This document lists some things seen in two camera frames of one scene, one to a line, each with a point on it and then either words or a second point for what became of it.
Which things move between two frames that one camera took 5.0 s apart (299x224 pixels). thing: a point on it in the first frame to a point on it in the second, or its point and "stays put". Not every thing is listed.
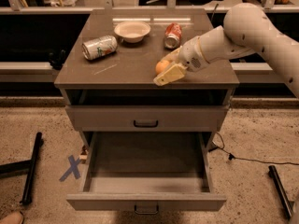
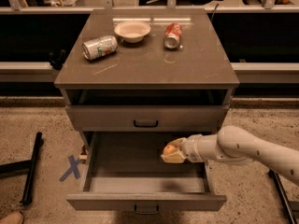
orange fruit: [161, 66] to [168, 149]
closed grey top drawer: [150, 118] stays put
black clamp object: [57, 58] stays put
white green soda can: [99, 47] stays put
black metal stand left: [25, 166] stays put
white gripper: [191, 55] to [191, 147]
